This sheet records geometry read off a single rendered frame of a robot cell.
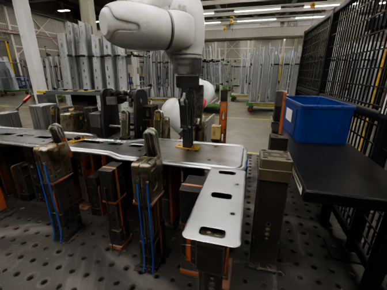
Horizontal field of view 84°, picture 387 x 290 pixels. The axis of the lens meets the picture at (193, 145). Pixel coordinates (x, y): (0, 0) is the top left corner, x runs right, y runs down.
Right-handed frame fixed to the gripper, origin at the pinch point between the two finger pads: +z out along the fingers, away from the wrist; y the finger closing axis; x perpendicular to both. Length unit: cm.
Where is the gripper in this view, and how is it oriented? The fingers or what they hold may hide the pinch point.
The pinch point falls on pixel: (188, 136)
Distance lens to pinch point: 74.5
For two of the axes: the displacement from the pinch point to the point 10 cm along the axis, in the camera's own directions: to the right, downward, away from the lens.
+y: -2.5, 3.1, -9.2
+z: 0.0, 9.5, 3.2
